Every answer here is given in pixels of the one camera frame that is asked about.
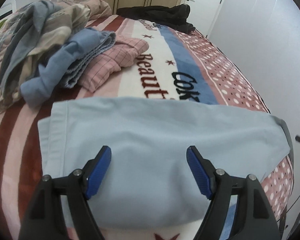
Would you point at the black jacket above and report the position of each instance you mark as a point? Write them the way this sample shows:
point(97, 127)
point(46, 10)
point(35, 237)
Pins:
point(174, 17)

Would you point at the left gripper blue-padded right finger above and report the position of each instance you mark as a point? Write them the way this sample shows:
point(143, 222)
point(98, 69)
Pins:
point(253, 218)

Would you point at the light blue pants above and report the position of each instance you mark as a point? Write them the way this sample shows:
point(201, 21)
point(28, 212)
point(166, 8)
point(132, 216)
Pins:
point(149, 183)

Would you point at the white door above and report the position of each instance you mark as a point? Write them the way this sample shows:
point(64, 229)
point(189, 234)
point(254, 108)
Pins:
point(203, 14)

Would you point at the grey-blue denim garment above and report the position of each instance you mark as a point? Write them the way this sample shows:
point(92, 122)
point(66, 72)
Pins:
point(21, 33)

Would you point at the striped polka-dot bed blanket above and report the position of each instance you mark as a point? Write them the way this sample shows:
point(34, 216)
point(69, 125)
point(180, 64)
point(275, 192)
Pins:
point(177, 66)

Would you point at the pink striped quilt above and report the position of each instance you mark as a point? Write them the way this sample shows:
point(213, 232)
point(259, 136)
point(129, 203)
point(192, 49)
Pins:
point(77, 13)

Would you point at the blue folded garment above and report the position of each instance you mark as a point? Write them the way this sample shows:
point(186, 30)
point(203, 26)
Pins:
point(66, 65)

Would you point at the white headboard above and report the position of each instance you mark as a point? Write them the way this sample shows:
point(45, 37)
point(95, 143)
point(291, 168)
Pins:
point(9, 7)

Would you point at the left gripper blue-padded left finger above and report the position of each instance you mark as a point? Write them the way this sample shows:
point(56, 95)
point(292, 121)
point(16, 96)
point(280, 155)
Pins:
point(44, 217)

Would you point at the pink checked garment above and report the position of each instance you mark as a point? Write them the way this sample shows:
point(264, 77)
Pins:
point(121, 55)

